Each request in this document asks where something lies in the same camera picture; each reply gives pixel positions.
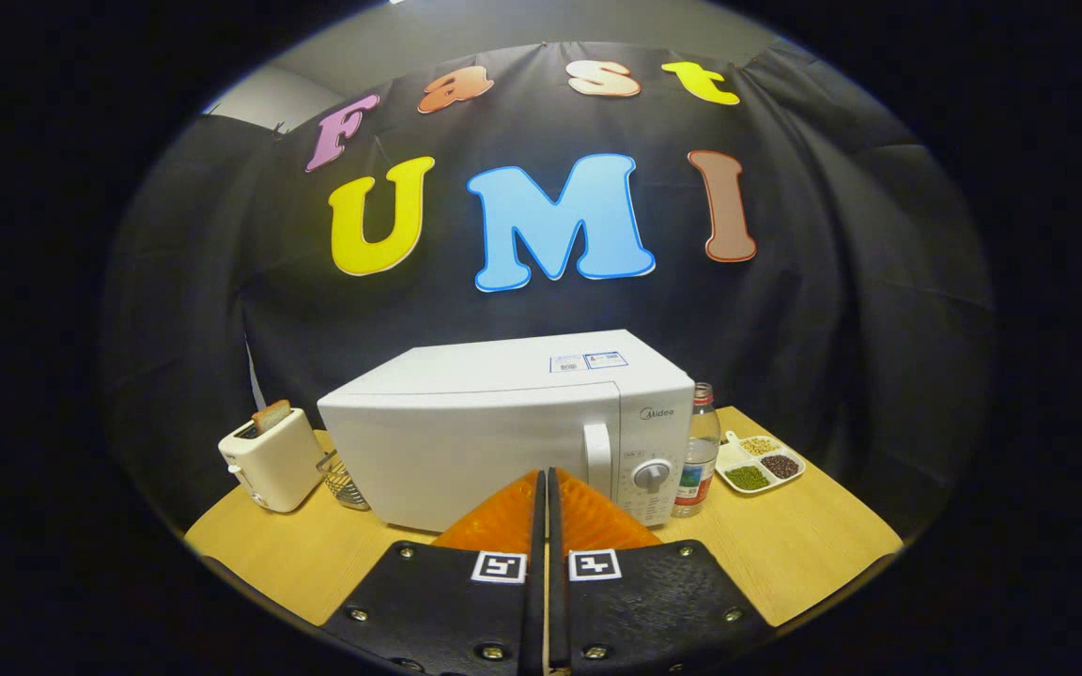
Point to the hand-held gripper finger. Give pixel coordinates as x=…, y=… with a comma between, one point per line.
x=533, y=601
x=557, y=601

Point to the white microwave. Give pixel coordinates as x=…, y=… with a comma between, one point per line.
x=466, y=441

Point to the clear plastic bottle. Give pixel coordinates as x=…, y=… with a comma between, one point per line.
x=697, y=451

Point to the white divided bean dish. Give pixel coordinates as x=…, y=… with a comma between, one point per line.
x=759, y=465

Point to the white toaster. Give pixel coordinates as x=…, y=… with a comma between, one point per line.
x=273, y=465

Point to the toast slice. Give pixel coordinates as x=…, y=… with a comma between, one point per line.
x=271, y=416

